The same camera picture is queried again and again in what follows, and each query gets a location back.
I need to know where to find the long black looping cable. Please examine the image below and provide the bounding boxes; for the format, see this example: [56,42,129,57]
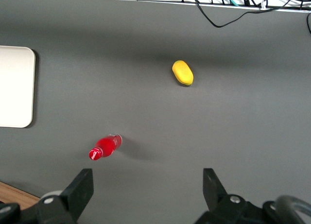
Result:
[179,0,311,28]

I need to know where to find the brown wooden board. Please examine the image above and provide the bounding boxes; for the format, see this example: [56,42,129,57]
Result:
[0,181,41,210]

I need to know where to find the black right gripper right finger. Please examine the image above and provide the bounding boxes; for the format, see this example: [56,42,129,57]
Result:
[194,168,264,224]

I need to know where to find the cream rounded rectangular tray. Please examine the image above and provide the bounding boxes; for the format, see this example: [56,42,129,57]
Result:
[0,45,36,129]

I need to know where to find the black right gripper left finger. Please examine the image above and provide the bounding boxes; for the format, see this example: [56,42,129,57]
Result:
[35,168,94,224]

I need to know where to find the yellow toy mango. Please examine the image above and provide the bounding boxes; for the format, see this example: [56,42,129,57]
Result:
[172,60,194,86]

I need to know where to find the grey translucent hose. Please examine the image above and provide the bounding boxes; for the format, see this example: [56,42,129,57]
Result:
[274,195,311,224]

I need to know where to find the red drink bottle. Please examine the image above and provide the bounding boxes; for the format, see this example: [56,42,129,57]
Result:
[88,133,123,161]

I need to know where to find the black cable with white tag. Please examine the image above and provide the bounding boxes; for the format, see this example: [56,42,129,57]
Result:
[257,0,272,11]

